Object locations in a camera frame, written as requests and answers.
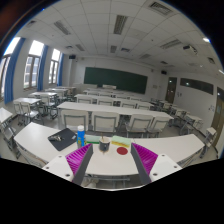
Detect dark green chalkboard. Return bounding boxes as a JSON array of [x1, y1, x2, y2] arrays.
[[84, 67, 148, 94]]

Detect dark round cup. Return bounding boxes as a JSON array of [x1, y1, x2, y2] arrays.
[[99, 137, 110, 152]]

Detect red round coaster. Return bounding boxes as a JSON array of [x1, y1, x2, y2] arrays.
[[117, 147, 128, 155]]

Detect white chair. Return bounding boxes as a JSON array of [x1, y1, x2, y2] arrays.
[[61, 110, 89, 131], [125, 114, 153, 136], [92, 111, 119, 133]]

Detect blue bottle with white cap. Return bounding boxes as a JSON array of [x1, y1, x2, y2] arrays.
[[77, 125, 86, 148]]

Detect small objects on mat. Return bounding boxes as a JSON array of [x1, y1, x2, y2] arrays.
[[48, 135, 62, 141]]

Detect white chair front middle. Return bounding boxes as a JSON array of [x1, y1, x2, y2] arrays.
[[92, 111, 119, 133]]

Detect yellow green sponge pad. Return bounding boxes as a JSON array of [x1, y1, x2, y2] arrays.
[[111, 136, 131, 147]]

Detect dark door right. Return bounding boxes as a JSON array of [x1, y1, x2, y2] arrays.
[[165, 77, 177, 103]]

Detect long white desk row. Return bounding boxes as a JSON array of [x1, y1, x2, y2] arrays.
[[57, 102, 173, 121]]

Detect white chair front left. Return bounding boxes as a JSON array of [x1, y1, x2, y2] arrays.
[[61, 110, 89, 131]]

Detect blue curtain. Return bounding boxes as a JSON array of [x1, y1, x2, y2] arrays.
[[37, 45, 48, 91], [4, 37, 25, 104]]

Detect blue curtain middle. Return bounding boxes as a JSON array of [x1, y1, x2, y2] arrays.
[[37, 45, 48, 91]]

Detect white chair front right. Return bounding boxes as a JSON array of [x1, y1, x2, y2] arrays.
[[125, 114, 153, 136]]

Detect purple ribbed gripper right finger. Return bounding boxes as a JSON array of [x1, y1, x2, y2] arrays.
[[131, 143, 158, 185]]

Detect blue curtain left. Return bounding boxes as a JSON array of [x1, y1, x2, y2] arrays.
[[4, 37, 25, 104]]

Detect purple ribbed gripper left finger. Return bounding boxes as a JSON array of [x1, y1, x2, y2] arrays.
[[66, 144, 93, 185]]

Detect ceiling projector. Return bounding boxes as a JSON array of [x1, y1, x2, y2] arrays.
[[183, 45, 198, 55]]

